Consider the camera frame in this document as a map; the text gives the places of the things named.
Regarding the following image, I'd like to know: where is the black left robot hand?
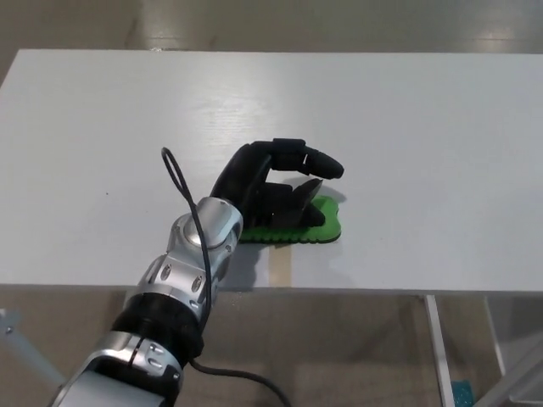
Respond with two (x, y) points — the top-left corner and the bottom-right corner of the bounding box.
(209, 137), (344, 229)

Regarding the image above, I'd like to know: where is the green whiteboard eraser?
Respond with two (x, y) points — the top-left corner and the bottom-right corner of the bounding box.
(237, 195), (343, 247)

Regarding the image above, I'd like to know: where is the beige masking tape strip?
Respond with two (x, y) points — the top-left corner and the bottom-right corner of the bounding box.
(268, 247), (294, 290)

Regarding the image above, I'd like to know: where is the white table leg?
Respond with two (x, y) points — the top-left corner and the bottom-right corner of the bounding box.
(483, 296), (508, 379)
(423, 294), (451, 407)

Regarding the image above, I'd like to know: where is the teal patterned object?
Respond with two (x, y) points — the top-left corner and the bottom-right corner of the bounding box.
(451, 379), (474, 407)

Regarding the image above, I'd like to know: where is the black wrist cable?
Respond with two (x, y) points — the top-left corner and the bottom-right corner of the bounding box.
(160, 146), (282, 407)

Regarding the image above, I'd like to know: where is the grey metal frame bar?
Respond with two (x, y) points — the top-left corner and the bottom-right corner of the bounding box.
(0, 308), (65, 383)

